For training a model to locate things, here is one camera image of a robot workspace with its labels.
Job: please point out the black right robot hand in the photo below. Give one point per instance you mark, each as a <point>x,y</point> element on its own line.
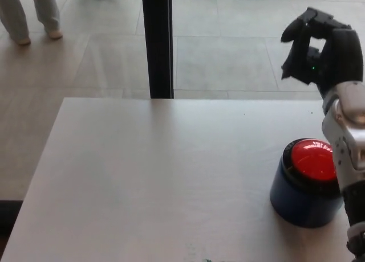
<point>343,57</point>

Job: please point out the red dome button blue base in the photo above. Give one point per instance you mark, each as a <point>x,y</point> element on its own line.
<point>308,165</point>

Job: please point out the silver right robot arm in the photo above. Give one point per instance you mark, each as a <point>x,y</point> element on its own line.
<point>350,131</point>

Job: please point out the person in grey trousers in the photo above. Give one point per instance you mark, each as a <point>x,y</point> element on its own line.
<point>14,17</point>

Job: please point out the black vertical window frame post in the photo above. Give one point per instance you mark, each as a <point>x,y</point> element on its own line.
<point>157,45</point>

